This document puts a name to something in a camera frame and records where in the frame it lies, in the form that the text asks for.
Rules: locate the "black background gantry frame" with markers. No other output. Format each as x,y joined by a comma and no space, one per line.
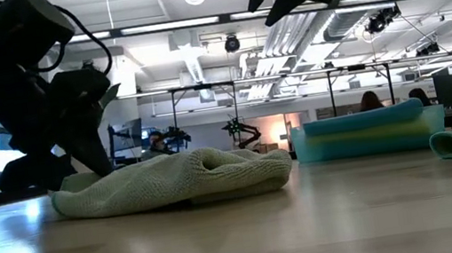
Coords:
202,86

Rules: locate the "person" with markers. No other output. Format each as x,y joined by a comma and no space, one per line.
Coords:
157,145
420,96
370,101

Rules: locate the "teal translucent plastic tray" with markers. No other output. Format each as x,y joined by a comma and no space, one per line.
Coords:
300,151

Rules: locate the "black round ceiling camera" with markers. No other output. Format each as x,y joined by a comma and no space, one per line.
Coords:
232,44

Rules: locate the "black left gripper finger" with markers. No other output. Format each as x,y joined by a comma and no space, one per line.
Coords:
31,173
85,143

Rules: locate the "black ceiling camera cluster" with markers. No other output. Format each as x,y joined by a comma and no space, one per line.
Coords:
378,22

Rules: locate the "background black robot arm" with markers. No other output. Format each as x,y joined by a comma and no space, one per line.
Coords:
175,135
249,134

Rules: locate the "blue microfiber towel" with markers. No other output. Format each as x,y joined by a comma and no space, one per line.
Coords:
368,148
364,119

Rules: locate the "sage green microfiber towel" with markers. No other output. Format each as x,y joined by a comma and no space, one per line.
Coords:
163,185

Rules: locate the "black overhead beam with lights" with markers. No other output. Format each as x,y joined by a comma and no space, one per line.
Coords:
170,25

